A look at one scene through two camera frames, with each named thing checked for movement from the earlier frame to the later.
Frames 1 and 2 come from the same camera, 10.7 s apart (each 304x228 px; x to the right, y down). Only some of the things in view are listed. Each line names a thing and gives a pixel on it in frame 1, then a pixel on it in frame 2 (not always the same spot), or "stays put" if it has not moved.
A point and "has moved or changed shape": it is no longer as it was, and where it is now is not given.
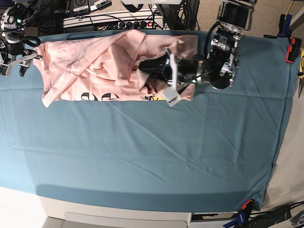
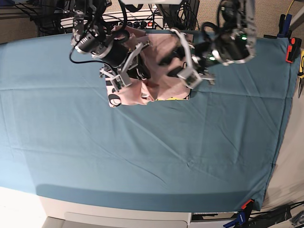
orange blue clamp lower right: (242, 217) stays put
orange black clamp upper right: (293, 49) stays put
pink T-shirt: (106, 68) has moved or changed shape
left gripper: (14, 52) → (119, 58)
